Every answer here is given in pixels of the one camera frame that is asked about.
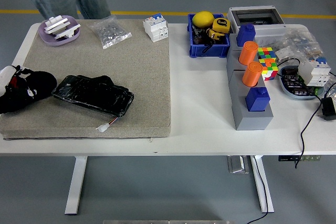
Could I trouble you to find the grey electrical enclosure box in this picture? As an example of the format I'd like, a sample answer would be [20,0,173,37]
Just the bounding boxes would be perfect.
[227,5,287,49]

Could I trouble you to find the white table leg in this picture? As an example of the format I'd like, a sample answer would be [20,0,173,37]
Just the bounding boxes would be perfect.
[65,155,88,216]
[250,155,275,214]

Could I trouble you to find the blue-grey tray with black parts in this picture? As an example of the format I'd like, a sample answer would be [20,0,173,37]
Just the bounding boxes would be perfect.
[278,65,326,101]

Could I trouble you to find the clear bag of screws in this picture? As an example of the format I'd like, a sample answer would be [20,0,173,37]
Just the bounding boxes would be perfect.
[86,15,132,50]

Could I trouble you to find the grey block holder base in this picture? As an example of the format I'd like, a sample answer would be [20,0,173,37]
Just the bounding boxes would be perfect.
[226,34,274,131]

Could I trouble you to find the dark metal tool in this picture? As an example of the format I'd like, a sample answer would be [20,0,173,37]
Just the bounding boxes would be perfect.
[192,24,211,46]

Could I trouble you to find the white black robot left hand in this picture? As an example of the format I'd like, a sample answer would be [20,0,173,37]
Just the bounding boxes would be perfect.
[0,64,38,97]

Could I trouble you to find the white circuit breaker blue switch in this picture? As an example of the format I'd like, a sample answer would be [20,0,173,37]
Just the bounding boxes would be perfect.
[298,56,332,87]
[142,13,169,43]

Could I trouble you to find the yellow black tape measure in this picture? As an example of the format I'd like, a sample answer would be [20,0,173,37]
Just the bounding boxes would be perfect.
[207,28,226,42]

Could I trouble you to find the black adapter cable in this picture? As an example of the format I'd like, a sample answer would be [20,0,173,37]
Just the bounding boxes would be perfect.
[277,57,336,169]

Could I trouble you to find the grey-brown mat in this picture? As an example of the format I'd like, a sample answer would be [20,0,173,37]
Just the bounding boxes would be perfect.
[0,18,173,141]

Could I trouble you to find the orange cylinder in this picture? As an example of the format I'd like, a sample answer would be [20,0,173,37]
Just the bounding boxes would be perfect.
[241,61,263,88]
[238,41,259,66]

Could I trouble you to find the white switch part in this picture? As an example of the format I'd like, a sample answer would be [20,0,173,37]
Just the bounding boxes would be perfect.
[44,15,70,35]
[54,23,81,41]

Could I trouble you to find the black rag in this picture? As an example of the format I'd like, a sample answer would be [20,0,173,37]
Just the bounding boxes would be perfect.
[0,69,58,115]

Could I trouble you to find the clear bags of parts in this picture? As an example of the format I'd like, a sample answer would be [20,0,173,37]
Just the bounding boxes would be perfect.
[272,26,323,62]

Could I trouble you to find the blue square block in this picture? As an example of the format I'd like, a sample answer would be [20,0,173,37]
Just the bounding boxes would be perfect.
[236,23,256,47]
[245,87,271,112]

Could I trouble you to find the white plug with orange wires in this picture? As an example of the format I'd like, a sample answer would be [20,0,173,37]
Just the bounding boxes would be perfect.
[96,117,118,133]

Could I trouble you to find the black power adapter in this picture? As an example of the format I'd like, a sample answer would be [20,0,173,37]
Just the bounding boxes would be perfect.
[317,97,336,122]

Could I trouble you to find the blue plastic bin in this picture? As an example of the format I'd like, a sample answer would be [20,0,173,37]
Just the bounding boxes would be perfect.
[187,13,231,58]

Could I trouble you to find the purple tray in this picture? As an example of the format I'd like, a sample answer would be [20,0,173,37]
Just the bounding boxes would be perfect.
[38,15,81,47]

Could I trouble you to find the black table control panel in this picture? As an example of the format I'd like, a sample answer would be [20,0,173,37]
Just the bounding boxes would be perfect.
[278,155,321,162]

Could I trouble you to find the yellow lemon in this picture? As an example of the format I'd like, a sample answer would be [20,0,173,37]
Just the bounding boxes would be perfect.
[192,10,215,28]

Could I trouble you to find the black floor cable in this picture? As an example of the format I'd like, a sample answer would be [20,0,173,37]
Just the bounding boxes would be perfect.
[246,155,269,224]

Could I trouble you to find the colourful puzzle cube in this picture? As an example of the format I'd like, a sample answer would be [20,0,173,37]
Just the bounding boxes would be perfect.
[256,47,277,61]
[258,58,279,81]

